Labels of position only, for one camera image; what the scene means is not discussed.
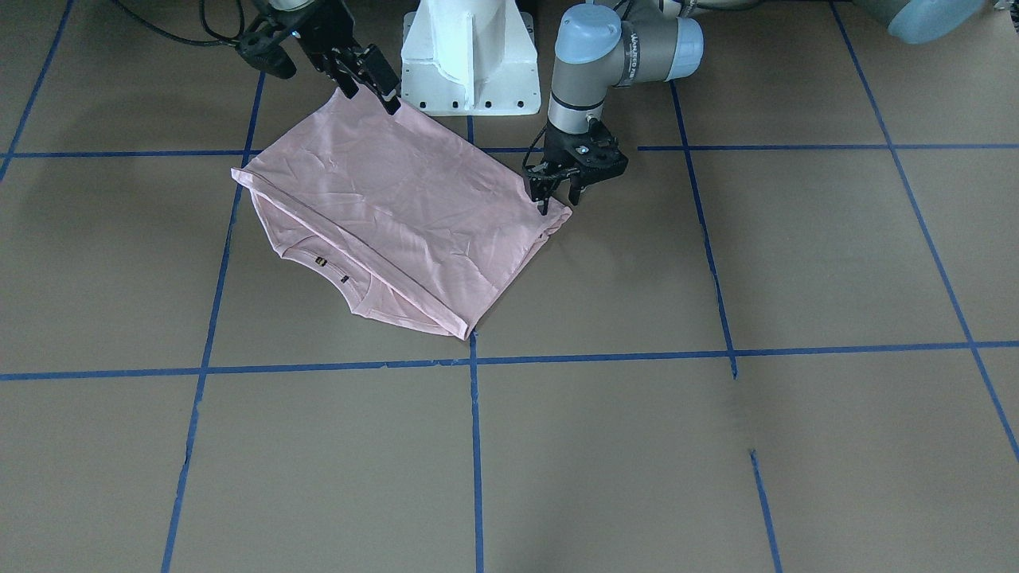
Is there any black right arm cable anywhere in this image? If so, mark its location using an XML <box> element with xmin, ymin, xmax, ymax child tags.
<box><xmin>111</xmin><ymin>0</ymin><xmax>256</xmax><ymax>49</ymax></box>

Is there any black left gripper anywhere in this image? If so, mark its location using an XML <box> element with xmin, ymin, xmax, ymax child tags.
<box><xmin>521</xmin><ymin>123</ymin><xmax>607</xmax><ymax>216</ymax></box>

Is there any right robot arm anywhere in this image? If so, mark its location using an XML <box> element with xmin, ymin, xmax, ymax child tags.
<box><xmin>242</xmin><ymin>1</ymin><xmax>400</xmax><ymax>115</ymax></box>

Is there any white pillar with base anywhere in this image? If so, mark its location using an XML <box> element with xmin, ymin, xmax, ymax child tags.
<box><xmin>400</xmin><ymin>1</ymin><xmax>542</xmax><ymax>116</ymax></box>

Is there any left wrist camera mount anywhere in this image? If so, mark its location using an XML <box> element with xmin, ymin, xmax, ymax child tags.
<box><xmin>565</xmin><ymin>131</ymin><xmax>629</xmax><ymax>185</ymax></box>

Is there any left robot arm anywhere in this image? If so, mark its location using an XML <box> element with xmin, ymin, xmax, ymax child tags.
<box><xmin>521</xmin><ymin>1</ymin><xmax>741</xmax><ymax>214</ymax></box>

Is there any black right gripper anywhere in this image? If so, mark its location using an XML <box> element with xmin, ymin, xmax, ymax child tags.
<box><xmin>294</xmin><ymin>1</ymin><xmax>400</xmax><ymax>115</ymax></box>

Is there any pink Snoopy t-shirt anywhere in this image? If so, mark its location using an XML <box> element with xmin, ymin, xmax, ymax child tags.
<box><xmin>232</xmin><ymin>88</ymin><xmax>572</xmax><ymax>340</ymax></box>

